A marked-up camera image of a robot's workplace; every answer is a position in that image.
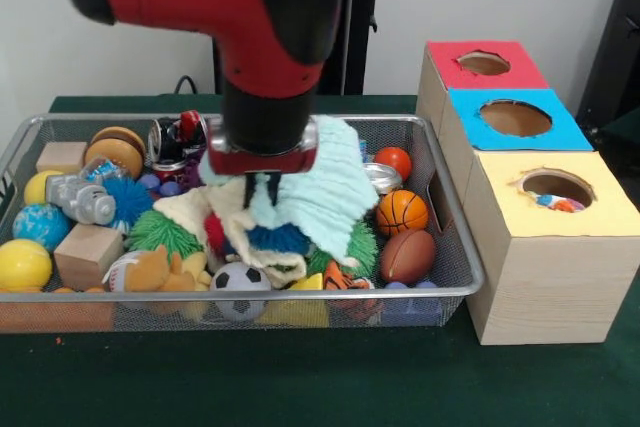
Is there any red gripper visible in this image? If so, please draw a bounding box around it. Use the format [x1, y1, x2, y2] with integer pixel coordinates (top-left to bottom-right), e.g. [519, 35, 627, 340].
[207, 116, 320, 211]

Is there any mint green muslin cloth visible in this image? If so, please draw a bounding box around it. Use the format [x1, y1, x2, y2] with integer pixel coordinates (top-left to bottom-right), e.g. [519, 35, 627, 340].
[198, 115, 380, 266]

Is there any multicolour rope knot toy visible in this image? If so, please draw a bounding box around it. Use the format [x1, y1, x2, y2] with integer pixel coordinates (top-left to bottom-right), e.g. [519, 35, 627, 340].
[535, 192, 586, 213]

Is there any wooden box with three holes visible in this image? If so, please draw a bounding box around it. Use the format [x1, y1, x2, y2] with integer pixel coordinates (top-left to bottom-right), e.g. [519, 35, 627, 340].
[414, 39, 640, 347]

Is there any cream muslin cloth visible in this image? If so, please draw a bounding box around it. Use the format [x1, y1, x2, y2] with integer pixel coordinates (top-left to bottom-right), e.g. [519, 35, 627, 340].
[152, 181, 311, 289]

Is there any black and white soccer ball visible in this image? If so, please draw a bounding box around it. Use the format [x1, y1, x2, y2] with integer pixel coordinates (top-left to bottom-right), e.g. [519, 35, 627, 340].
[209, 261, 272, 323]

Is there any blue spiky rubber ball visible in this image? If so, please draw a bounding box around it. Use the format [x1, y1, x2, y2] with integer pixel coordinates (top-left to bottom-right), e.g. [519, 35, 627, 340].
[102, 176, 156, 234]

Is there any small orange basketball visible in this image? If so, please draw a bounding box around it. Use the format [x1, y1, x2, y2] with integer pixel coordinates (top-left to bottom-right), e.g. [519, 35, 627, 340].
[375, 190, 430, 238]

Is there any toy hamburger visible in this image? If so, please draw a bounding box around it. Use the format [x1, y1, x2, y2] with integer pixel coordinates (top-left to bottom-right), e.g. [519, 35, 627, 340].
[83, 125, 147, 179]

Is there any small brown football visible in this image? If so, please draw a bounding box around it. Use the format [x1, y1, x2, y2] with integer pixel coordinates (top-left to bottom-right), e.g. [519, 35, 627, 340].
[379, 230, 437, 284]

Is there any plain wooden cube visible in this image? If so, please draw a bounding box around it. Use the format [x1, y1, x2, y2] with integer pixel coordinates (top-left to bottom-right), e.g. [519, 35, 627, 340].
[53, 222, 125, 292]

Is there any dark green tablecloth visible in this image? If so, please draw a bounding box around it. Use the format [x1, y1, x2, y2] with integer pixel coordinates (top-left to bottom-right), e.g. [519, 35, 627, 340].
[0, 94, 640, 427]
[597, 107, 640, 148]

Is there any blue marbled ball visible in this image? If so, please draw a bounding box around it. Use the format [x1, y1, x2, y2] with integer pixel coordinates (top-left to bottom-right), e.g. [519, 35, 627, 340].
[12, 203, 71, 253]

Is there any yellow plastic ball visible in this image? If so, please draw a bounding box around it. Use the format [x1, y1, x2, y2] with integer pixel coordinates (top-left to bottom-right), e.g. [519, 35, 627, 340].
[0, 238, 54, 294]

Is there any black upright panel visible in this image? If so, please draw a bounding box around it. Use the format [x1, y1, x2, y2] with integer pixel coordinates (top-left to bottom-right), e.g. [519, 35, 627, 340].
[574, 0, 640, 121]

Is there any black cable loop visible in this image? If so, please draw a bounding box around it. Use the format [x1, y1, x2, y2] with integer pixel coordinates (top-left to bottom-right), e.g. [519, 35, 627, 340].
[172, 74, 202, 95]

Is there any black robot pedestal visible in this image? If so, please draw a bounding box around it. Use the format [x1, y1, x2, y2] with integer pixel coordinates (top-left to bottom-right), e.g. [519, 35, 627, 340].
[212, 0, 404, 96]

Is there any silver wire mesh bin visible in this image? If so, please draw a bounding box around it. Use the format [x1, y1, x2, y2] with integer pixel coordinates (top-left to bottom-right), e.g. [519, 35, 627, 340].
[0, 113, 485, 334]

